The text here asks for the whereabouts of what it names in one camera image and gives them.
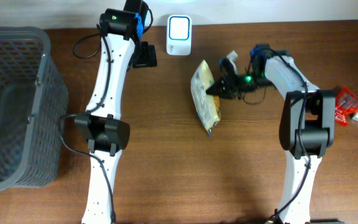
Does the yellow wet wipes pack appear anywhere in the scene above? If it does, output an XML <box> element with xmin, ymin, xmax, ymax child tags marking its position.
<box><xmin>190</xmin><ymin>60</ymin><xmax>221</xmax><ymax>136</ymax></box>

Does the red snack bag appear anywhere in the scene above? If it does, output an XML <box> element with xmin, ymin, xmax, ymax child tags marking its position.
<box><xmin>334</xmin><ymin>86</ymin><xmax>358</xmax><ymax>126</ymax></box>

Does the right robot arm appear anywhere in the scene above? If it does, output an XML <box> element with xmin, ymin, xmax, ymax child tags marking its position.
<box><xmin>206</xmin><ymin>44</ymin><xmax>335</xmax><ymax>224</ymax></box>

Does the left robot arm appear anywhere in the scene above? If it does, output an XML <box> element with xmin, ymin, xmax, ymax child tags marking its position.
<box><xmin>75</xmin><ymin>0</ymin><xmax>157</xmax><ymax>224</ymax></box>

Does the white barcode scanner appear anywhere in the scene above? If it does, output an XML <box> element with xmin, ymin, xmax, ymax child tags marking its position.
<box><xmin>166</xmin><ymin>14</ymin><xmax>193</xmax><ymax>56</ymax></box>

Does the grey plastic mesh basket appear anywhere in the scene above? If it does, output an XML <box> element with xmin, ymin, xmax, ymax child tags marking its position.
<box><xmin>0</xmin><ymin>27</ymin><xmax>69</xmax><ymax>191</ymax></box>

